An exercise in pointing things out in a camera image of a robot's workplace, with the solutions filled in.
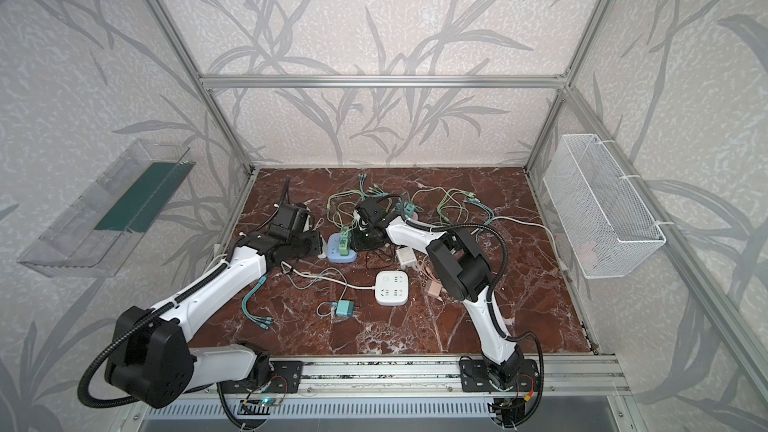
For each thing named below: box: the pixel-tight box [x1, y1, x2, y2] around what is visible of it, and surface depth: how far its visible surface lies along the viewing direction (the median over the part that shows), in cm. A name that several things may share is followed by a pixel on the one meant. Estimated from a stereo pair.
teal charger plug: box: [336, 300, 355, 317], surface depth 84 cm
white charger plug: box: [396, 247, 417, 269], surface depth 95 cm
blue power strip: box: [327, 232, 357, 264], surface depth 95 cm
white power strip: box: [375, 270, 409, 306], surface depth 88 cm
